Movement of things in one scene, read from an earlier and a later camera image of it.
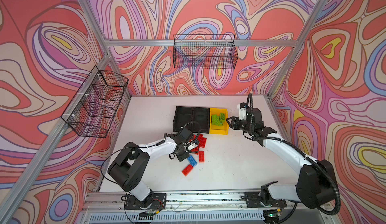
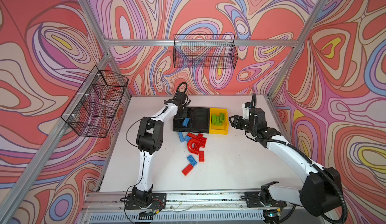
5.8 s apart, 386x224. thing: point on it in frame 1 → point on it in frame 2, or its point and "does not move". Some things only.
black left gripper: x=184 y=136 → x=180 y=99
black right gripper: x=234 y=123 does not move
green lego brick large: x=215 y=120 does not move
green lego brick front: x=222 y=118 does not move
